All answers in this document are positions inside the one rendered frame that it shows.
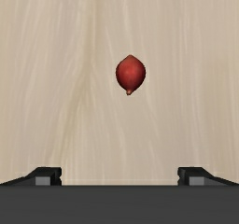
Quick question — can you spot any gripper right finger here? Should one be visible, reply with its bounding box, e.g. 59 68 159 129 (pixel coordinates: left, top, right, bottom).
176 166 239 187

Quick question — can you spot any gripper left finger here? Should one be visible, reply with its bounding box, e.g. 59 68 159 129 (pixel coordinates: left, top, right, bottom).
0 166 63 187

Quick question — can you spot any red onion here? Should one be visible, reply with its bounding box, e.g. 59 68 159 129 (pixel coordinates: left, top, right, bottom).
115 54 147 96

